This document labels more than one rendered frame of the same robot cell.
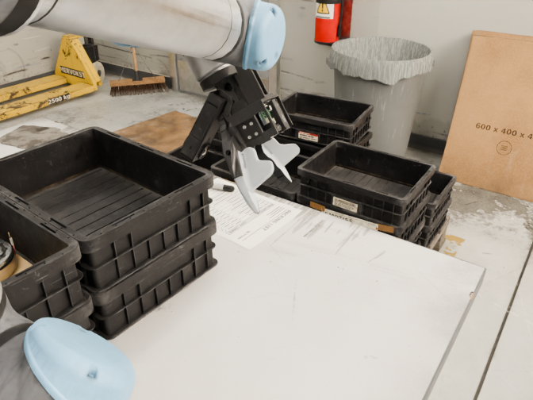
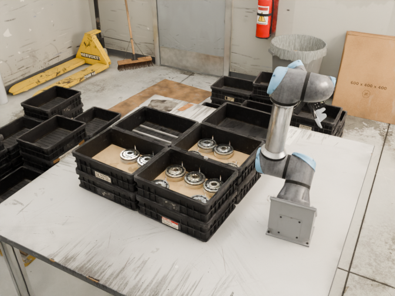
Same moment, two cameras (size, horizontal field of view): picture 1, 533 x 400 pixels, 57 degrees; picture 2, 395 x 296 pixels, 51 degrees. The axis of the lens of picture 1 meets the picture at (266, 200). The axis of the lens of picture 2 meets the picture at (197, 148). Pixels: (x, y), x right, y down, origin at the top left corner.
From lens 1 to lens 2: 156 cm
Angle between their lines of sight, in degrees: 6
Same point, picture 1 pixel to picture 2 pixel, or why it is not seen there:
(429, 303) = (358, 157)
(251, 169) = (319, 115)
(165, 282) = not seen: hidden behind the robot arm
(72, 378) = (310, 160)
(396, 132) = not seen: hidden behind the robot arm
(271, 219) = (291, 134)
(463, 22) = (341, 26)
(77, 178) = (222, 122)
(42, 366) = (304, 158)
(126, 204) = (249, 130)
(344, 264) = (325, 147)
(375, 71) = (298, 57)
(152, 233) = not seen: hidden behind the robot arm
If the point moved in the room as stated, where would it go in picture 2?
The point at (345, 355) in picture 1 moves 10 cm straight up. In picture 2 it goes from (337, 172) to (340, 157)
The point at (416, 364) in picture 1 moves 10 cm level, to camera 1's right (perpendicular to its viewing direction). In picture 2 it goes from (359, 173) to (376, 171)
